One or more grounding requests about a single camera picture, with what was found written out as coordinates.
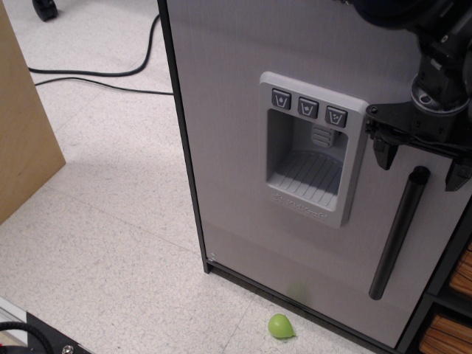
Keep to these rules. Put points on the upper woven wicker basket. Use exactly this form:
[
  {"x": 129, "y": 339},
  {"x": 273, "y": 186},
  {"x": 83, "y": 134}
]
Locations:
[{"x": 460, "y": 280}]

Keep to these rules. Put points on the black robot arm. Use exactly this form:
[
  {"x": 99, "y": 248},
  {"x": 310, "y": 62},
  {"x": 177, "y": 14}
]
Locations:
[{"x": 443, "y": 31}]

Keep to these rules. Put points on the dark grey side shelf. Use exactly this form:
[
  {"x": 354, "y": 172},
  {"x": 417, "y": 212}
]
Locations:
[{"x": 438, "y": 298}]

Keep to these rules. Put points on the light brown wooden panel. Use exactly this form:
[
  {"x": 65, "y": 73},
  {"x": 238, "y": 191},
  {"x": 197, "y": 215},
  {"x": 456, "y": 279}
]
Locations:
[{"x": 30, "y": 153}]

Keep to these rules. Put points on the black caster wheel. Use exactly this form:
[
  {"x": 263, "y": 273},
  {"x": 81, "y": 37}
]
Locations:
[{"x": 45, "y": 9}]

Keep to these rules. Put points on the grey toy fridge door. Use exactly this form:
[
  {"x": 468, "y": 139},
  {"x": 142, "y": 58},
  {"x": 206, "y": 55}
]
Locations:
[{"x": 258, "y": 221}]

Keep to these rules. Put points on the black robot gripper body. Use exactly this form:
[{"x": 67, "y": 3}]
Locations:
[{"x": 445, "y": 133}]

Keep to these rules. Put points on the black door handle bar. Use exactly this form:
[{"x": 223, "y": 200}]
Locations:
[{"x": 406, "y": 210}]

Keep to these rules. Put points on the dark grey fridge cabinet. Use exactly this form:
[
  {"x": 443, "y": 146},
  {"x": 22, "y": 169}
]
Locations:
[{"x": 184, "y": 147}]

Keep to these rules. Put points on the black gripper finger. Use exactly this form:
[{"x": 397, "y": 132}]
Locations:
[
  {"x": 385, "y": 151},
  {"x": 458, "y": 174}
]

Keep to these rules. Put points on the small green toy pear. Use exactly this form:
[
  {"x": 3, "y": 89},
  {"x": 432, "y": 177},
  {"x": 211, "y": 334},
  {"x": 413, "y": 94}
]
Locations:
[{"x": 280, "y": 327}]

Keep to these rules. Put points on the lower woven wicker basket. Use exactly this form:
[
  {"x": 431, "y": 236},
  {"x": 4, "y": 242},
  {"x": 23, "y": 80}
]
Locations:
[{"x": 445, "y": 335}]

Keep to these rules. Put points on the woven wicker basket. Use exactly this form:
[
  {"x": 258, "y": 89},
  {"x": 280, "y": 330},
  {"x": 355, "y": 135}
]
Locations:
[
  {"x": 445, "y": 335},
  {"x": 460, "y": 280}
]

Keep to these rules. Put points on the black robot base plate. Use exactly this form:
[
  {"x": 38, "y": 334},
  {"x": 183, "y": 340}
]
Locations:
[{"x": 41, "y": 338}]

